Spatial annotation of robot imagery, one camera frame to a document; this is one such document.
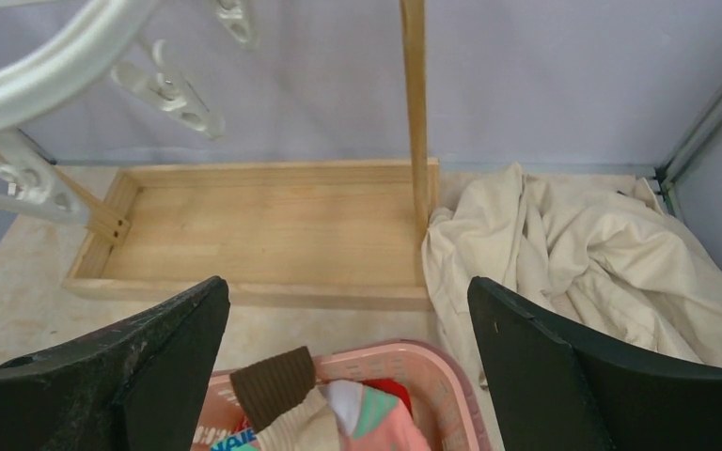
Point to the white plastic clip hanger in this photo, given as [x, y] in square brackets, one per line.
[102, 39]

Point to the beige brown sock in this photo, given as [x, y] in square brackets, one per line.
[283, 405]

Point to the red snowman face sock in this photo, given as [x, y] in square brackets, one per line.
[393, 388]

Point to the wooden drying rack frame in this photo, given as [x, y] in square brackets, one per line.
[317, 195]

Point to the pink plastic laundry basket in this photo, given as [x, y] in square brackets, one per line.
[443, 401]

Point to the pink sock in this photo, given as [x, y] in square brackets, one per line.
[341, 415]

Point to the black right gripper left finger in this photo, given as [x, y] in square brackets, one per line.
[137, 384]

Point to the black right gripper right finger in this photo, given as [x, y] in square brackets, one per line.
[556, 384]

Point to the beige crumpled cloth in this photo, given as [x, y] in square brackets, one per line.
[606, 256]

